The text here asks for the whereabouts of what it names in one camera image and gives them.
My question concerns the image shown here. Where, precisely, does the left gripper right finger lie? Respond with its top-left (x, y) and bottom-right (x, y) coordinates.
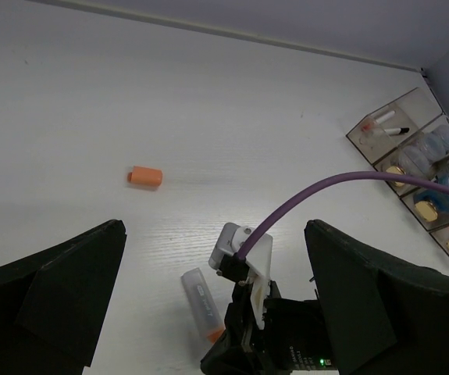
top-left (305, 220), bottom-right (449, 374)

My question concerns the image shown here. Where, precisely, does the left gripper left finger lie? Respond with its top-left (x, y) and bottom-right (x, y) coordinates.
top-left (0, 220), bottom-right (126, 374)

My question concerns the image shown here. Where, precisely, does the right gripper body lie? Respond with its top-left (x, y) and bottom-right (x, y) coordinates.
top-left (200, 281), bottom-right (337, 375)

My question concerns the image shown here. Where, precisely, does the orange highlighter cap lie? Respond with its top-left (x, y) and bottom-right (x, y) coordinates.
top-left (127, 166), bottom-right (163, 188)

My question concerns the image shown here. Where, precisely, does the black whiteboard marker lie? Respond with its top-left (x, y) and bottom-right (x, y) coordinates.
top-left (383, 127), bottom-right (410, 137)

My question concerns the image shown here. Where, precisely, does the clear paperclip jar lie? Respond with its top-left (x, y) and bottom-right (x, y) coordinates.
top-left (397, 146), bottom-right (431, 177)
top-left (417, 133), bottom-right (447, 163)
top-left (432, 123), bottom-right (449, 154)

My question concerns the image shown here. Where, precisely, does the red whiteboard marker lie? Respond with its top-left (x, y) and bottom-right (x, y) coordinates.
top-left (360, 110), bottom-right (396, 132)

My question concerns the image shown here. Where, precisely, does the clear four-compartment organizer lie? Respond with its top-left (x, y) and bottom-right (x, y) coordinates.
top-left (346, 87), bottom-right (449, 256)

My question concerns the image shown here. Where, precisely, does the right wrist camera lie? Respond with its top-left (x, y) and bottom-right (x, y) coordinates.
top-left (208, 223), bottom-right (273, 330)

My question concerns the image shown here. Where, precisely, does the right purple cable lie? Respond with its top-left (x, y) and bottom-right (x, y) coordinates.
top-left (234, 171), bottom-right (449, 263)

